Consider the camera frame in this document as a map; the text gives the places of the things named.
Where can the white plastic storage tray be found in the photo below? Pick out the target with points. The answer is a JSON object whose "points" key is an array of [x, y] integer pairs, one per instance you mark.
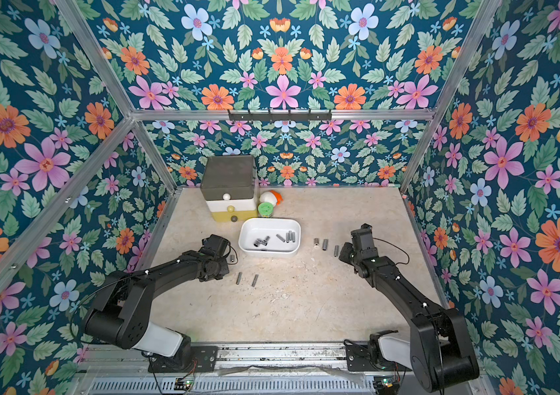
{"points": [[260, 226]]}

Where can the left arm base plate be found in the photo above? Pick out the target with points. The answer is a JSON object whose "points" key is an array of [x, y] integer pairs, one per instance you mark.
{"points": [[201, 359]]}

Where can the grey white yellow drawer box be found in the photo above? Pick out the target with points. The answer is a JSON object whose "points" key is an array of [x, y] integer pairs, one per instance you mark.
{"points": [[230, 188]]}

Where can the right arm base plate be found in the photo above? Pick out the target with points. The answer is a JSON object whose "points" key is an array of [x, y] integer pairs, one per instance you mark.
{"points": [[366, 356]]}

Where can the sockets pile in tray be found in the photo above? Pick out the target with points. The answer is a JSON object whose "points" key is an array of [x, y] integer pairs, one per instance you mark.
{"points": [[289, 237]]}

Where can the black wall hook rail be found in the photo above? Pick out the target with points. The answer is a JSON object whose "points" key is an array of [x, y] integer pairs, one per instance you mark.
{"points": [[270, 116]]}

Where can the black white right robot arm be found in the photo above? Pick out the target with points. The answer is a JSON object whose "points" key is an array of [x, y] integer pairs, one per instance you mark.
{"points": [[438, 348]]}

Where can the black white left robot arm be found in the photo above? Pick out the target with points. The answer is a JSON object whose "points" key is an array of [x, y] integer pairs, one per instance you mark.
{"points": [[120, 313]]}

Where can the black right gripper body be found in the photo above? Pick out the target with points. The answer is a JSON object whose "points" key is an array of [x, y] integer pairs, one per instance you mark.
{"points": [[361, 238]]}

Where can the aluminium front rail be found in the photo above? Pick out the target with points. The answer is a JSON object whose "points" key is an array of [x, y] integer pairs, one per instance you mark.
{"points": [[242, 368]]}

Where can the long dark socket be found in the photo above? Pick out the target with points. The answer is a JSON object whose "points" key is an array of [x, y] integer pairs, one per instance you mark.
{"points": [[255, 280]]}

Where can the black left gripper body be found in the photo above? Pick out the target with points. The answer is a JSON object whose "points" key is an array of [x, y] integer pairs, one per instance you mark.
{"points": [[221, 270]]}

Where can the white orange ball toy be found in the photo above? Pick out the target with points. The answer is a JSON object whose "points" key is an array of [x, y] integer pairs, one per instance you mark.
{"points": [[272, 197]]}

